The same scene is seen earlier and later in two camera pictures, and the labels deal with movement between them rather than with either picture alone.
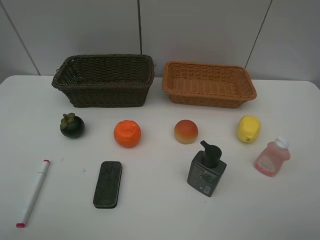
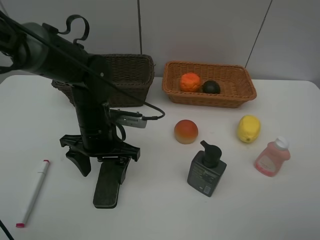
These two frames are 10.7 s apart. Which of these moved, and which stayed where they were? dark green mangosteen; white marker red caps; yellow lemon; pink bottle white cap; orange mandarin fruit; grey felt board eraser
Moved: dark green mangosteen; orange mandarin fruit
Stayed: pink bottle white cap; white marker red caps; grey felt board eraser; yellow lemon
